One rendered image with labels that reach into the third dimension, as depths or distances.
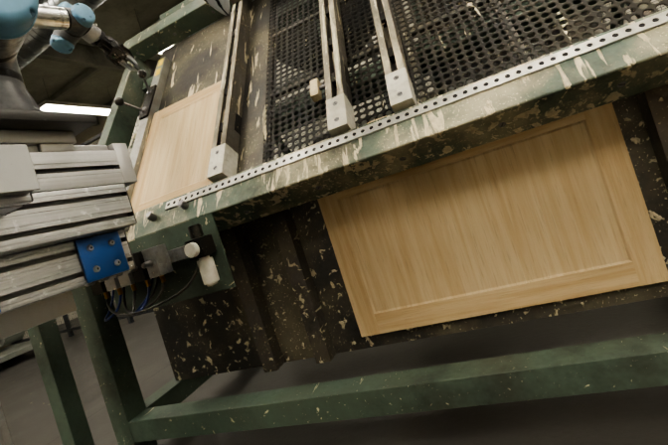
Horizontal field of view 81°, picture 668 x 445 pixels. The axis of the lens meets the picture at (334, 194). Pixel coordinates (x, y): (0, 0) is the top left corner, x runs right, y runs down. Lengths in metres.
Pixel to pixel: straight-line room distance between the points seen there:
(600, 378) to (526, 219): 0.43
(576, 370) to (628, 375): 0.11
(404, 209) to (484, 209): 0.24
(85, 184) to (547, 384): 1.14
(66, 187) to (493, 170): 1.07
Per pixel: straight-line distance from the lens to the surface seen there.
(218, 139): 1.42
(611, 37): 1.12
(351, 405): 1.30
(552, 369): 1.18
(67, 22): 1.73
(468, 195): 1.26
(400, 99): 1.09
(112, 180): 0.93
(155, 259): 1.30
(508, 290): 1.32
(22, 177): 0.71
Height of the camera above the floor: 0.73
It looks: 1 degrees up
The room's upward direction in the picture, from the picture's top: 18 degrees counter-clockwise
